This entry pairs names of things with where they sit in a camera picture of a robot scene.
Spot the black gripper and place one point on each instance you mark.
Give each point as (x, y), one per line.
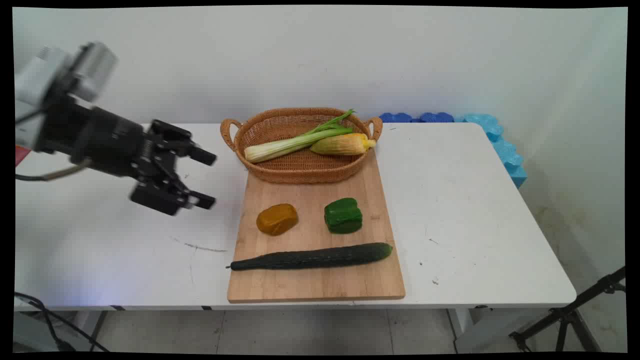
(107, 137)

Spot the long dark green cucumber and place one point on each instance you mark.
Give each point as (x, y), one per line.
(310, 257)

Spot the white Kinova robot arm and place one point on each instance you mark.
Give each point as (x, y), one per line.
(34, 82)

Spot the pale green celery stalk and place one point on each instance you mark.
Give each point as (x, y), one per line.
(295, 142)

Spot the woven wicker basket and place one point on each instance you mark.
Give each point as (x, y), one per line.
(300, 167)

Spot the orange red box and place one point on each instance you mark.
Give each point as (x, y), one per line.
(21, 155)

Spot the yellow corn cob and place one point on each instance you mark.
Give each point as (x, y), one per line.
(342, 144)

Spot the green bell pepper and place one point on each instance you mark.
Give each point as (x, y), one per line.
(343, 215)

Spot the bamboo cutting board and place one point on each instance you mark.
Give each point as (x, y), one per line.
(315, 282)

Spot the dark metal table leg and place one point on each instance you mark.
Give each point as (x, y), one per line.
(98, 327)

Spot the dark blue foam mat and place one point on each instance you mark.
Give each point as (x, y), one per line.
(395, 117)
(436, 117)

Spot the white table leg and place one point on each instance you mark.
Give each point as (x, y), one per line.
(462, 327)

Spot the light blue foam mat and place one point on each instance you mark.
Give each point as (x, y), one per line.
(505, 150)

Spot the black tripod stand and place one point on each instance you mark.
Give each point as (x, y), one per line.
(565, 315)

